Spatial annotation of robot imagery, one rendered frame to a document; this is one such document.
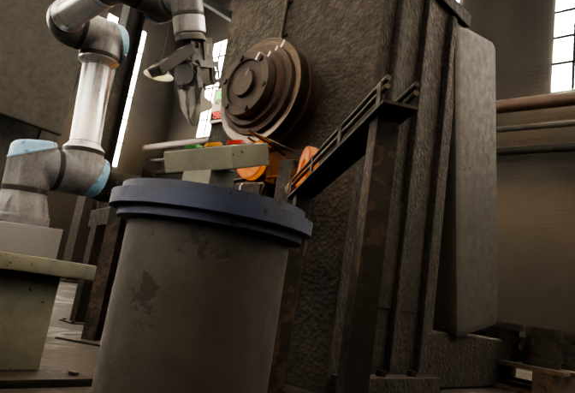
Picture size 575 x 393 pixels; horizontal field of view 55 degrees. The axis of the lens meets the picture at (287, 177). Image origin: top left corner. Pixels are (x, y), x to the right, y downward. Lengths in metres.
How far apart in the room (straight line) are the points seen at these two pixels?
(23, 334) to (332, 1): 1.74
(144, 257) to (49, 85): 4.01
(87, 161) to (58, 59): 3.22
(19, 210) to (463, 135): 1.95
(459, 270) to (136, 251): 2.07
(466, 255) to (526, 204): 5.50
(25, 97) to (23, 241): 3.15
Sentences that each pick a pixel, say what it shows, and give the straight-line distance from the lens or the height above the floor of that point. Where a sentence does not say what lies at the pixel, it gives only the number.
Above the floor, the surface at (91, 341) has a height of 0.01.
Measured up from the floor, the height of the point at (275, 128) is 0.93.
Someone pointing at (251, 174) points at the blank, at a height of 0.75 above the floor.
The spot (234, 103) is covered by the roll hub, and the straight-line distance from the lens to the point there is 2.31.
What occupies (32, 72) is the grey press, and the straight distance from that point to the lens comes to 4.70.
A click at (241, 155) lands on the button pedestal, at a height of 0.57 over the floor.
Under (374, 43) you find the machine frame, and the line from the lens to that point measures 2.24.
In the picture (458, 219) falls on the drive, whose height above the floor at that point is 0.76.
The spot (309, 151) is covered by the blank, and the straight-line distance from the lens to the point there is 1.75.
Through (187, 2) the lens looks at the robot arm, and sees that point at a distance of 1.35.
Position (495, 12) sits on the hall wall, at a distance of 9.55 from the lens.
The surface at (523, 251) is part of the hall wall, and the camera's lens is 8.10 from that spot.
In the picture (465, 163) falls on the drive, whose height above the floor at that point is 1.03.
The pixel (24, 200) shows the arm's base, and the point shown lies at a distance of 1.58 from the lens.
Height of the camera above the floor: 0.30
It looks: 12 degrees up
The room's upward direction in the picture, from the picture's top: 9 degrees clockwise
